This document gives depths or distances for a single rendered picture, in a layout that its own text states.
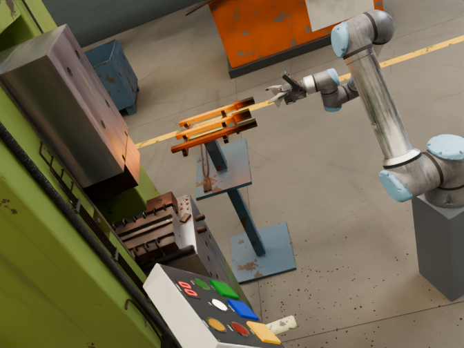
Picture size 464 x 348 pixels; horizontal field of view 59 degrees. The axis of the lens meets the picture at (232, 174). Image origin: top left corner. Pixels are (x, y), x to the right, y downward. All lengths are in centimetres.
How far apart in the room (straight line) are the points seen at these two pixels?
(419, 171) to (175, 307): 107
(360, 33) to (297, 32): 329
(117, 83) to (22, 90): 390
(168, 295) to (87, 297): 27
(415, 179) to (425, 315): 83
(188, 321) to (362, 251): 166
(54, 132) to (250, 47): 385
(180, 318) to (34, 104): 68
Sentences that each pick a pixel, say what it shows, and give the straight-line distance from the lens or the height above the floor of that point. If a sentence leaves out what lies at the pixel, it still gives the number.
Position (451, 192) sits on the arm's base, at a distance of 187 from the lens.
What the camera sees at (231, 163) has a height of 75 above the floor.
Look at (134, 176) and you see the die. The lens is 138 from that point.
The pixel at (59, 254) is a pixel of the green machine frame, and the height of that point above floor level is 137.
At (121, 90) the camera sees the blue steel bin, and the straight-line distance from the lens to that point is 511.
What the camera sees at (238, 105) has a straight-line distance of 214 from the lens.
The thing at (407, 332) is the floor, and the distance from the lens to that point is 226.
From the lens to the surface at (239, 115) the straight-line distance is 203.
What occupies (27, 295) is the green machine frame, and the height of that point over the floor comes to 127.
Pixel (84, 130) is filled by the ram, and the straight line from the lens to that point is 123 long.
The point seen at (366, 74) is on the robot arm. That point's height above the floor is 120.
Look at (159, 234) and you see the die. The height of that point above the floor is 99.
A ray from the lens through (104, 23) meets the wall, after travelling 931.
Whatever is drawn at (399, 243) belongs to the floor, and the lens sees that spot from 257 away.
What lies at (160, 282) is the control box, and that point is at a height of 119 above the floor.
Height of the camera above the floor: 198
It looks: 36 degrees down
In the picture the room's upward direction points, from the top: 24 degrees counter-clockwise
